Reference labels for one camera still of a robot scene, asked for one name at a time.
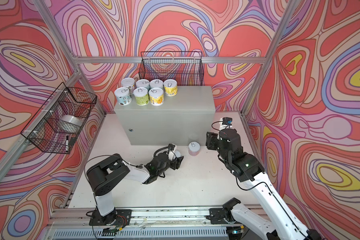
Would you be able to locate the orange label can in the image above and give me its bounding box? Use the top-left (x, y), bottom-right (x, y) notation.
top-left (173, 150), bottom-right (182, 160)

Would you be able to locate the yellow green label can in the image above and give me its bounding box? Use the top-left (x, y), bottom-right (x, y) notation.
top-left (149, 88), bottom-right (164, 107)

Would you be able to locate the teal label can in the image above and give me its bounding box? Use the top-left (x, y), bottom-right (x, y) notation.
top-left (114, 87), bottom-right (132, 106)

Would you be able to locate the blue label can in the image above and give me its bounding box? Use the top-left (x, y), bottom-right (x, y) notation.
top-left (150, 79), bottom-right (164, 89)

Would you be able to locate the light blue can front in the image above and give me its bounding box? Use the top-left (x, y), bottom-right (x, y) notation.
top-left (136, 79), bottom-right (150, 91)

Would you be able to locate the pink label can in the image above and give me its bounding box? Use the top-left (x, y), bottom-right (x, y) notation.
top-left (121, 78), bottom-right (136, 93)

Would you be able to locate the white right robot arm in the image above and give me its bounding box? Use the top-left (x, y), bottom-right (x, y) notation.
top-left (206, 129), bottom-right (322, 240)

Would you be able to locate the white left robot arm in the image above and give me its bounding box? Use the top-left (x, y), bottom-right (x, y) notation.
top-left (86, 149), bottom-right (184, 217)

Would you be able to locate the grey metal cabinet box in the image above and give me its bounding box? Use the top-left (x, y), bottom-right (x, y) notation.
top-left (114, 86), bottom-right (216, 146)

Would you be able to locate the black marker pen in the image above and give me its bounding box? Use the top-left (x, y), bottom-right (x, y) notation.
top-left (65, 135), bottom-right (70, 153)

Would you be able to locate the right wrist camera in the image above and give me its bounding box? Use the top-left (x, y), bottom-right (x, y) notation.
top-left (221, 117), bottom-right (233, 126)

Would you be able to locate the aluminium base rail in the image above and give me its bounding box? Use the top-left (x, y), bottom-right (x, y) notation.
top-left (38, 206), bottom-right (301, 240)

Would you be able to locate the black wire basket back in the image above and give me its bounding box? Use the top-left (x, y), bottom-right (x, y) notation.
top-left (139, 51), bottom-right (204, 86)

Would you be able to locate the black wire basket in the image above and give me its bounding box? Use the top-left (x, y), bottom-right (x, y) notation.
top-left (139, 51), bottom-right (204, 86)
top-left (21, 83), bottom-right (97, 154)

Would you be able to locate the black wire basket left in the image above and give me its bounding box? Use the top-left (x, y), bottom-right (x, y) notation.
top-left (21, 83), bottom-right (97, 154)

